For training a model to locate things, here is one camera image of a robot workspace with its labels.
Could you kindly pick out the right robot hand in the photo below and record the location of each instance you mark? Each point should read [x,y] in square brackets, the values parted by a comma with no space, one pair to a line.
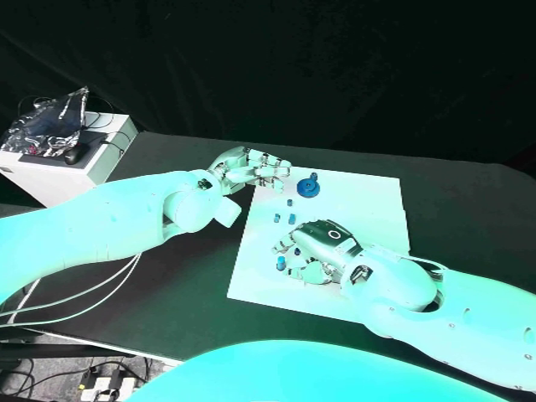
[322,241]

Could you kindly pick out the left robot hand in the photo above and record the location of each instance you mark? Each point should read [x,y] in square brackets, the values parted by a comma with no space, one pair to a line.
[246,169]

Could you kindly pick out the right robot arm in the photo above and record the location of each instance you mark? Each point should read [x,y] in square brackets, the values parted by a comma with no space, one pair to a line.
[453,307]

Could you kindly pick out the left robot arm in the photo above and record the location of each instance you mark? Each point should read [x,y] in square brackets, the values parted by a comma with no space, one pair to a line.
[91,226]

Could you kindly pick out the white task board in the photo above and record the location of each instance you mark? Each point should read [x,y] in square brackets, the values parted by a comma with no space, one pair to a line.
[364,204]

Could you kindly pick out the blue block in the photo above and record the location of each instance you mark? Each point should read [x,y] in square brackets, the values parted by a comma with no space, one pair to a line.
[292,219]

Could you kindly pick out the blue cylinder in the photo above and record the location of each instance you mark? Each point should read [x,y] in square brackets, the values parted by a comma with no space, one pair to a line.
[280,263]

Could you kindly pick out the blue gear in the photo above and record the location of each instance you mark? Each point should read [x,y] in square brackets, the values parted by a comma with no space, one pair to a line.
[308,188]

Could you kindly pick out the black computer mouse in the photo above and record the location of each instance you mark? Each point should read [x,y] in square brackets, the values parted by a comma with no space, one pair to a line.
[76,155]

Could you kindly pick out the white cabinet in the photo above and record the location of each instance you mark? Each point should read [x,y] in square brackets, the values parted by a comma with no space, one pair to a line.
[60,182]

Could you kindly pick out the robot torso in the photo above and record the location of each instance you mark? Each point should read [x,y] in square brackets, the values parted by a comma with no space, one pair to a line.
[296,373]

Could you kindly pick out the silver foil bag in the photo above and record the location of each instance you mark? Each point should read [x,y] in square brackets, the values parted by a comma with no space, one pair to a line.
[51,125]

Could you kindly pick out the white power strip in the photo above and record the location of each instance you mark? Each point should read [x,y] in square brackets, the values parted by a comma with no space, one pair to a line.
[107,388]

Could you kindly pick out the black desk frame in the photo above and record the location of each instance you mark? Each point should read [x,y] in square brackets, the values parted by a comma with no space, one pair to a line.
[32,345]

